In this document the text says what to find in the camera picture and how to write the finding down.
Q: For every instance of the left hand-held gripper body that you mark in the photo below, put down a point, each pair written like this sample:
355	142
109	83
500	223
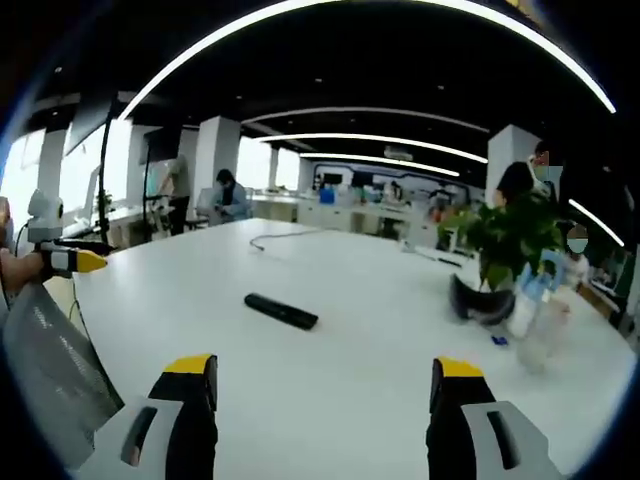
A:
45	215

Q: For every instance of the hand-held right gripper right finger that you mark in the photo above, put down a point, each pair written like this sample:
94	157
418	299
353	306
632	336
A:
450	430

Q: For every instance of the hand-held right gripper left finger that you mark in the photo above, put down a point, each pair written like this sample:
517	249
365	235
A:
195	430

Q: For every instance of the black remote control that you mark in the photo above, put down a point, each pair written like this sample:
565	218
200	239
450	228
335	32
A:
280	311

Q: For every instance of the person's left hand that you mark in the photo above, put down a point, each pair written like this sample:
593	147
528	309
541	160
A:
20	270

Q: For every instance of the black stand pole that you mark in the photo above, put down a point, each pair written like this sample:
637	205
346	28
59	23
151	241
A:
106	165

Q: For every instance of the grey mesh office chair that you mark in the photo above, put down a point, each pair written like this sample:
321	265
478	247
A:
55	360

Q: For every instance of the small blue item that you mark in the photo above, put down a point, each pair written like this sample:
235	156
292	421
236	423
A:
499	340

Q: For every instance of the clear water bottle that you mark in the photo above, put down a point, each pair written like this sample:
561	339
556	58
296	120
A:
537	305

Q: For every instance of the black flat item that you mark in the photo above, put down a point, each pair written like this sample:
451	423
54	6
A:
450	261

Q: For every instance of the green potted plant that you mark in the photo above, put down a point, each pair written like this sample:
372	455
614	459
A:
515	235

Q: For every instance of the white background counter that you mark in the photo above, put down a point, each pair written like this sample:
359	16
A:
350	212

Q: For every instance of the ceiling light strip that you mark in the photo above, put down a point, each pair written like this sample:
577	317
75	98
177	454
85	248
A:
597	222
375	140
380	161

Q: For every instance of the blue container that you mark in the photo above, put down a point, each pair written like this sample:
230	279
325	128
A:
327	195

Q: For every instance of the ceiling air conditioner unit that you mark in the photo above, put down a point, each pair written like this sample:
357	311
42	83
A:
398	152

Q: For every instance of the long curved ceiling light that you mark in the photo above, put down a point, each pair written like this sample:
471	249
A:
350	10

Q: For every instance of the dark wall screen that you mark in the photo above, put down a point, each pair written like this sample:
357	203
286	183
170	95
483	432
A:
162	144

